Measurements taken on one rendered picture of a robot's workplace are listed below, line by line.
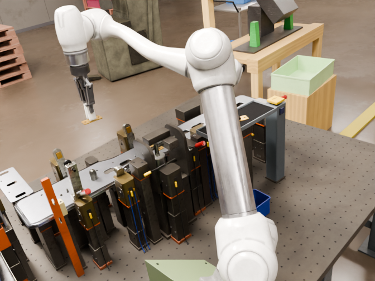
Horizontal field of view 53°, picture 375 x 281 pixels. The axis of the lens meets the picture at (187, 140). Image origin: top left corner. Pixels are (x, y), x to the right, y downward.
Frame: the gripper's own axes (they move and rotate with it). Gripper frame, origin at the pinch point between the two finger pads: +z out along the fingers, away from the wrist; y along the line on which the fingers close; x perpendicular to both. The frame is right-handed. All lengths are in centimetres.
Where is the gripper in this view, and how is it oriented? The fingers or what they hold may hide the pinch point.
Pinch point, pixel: (90, 111)
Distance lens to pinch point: 160.2
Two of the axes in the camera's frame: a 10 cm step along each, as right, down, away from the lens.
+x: -7.7, 3.6, -5.2
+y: -6.3, -3.3, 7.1
